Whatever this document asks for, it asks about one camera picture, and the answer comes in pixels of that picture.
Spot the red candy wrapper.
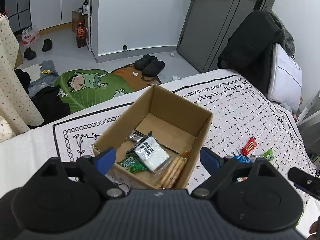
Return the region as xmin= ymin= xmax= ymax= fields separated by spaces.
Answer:
xmin=242 ymin=137 xmax=257 ymax=156

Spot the green pea snack packet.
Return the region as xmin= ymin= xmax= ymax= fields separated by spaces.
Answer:
xmin=117 ymin=154 xmax=148 ymax=173

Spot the blue snack packet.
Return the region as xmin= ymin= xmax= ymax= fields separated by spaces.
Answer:
xmin=233 ymin=154 xmax=252 ymax=164

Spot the silver black snack packet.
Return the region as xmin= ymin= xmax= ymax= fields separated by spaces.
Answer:
xmin=128 ymin=130 xmax=152 ymax=143

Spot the white powder snack packet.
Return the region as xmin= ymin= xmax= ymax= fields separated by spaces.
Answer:
xmin=133 ymin=136 xmax=170 ymax=172

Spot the biscuit sticks clear packet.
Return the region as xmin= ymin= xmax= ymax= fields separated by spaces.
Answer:
xmin=153 ymin=152 xmax=190 ymax=190

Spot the white patterned bed cover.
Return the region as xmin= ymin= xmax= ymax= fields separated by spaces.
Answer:
xmin=0 ymin=68 xmax=320 ymax=239

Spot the white bedside shelf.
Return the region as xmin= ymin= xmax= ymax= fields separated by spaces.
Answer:
xmin=297 ymin=92 xmax=319 ymax=158

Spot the green cartoon floor rug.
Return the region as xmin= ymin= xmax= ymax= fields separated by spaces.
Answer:
xmin=55 ymin=69 xmax=135 ymax=113

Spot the brown floor mat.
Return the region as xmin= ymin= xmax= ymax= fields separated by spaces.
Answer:
xmin=112 ymin=64 xmax=162 ymax=90

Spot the dotted cream curtain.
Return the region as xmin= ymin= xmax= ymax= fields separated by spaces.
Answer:
xmin=0 ymin=15 xmax=44 ymax=142

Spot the pile of clothes on floor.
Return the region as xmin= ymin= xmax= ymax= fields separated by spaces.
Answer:
xmin=15 ymin=60 xmax=71 ymax=129

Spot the black slipper right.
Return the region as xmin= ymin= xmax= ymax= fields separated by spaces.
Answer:
xmin=142 ymin=60 xmax=165 ymax=77

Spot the black slipper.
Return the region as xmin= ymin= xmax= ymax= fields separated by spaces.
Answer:
xmin=142 ymin=60 xmax=165 ymax=77
xmin=134 ymin=54 xmax=158 ymax=71

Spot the white pillow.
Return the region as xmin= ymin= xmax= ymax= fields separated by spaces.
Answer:
xmin=267 ymin=43 xmax=303 ymax=113

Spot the black slipper left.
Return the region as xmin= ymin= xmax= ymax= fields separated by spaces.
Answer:
xmin=134 ymin=54 xmax=158 ymax=71

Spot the black jacket on chair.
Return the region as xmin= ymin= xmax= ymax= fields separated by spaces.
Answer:
xmin=217 ymin=10 xmax=285 ymax=96

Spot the grey door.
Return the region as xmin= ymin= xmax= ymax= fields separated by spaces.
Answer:
xmin=177 ymin=0 xmax=275 ymax=73

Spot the black shoe near curtain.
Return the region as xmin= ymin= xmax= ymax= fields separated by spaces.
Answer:
xmin=23 ymin=47 xmax=37 ymax=61

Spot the black shoe near cabinet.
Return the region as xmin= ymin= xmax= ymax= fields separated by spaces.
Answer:
xmin=42 ymin=39 xmax=53 ymax=52

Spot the dark soda bottle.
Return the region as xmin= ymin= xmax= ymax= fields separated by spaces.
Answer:
xmin=76 ymin=21 xmax=87 ymax=48

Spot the white metal rack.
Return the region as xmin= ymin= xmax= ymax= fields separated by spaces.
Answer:
xmin=86 ymin=0 xmax=92 ymax=52

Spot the grey knit garment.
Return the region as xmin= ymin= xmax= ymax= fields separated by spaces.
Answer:
xmin=263 ymin=5 xmax=296 ymax=57

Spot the water bottle pack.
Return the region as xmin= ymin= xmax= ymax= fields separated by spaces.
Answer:
xmin=21 ymin=25 xmax=40 ymax=46

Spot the brown cardboard box by rack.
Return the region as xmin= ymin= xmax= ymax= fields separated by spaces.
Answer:
xmin=72 ymin=10 xmax=88 ymax=33

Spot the spray bottle on rack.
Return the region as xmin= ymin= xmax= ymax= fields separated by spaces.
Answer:
xmin=81 ymin=0 xmax=89 ymax=15

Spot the white cabinet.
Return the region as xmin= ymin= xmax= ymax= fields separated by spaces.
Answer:
xmin=29 ymin=0 xmax=84 ymax=30

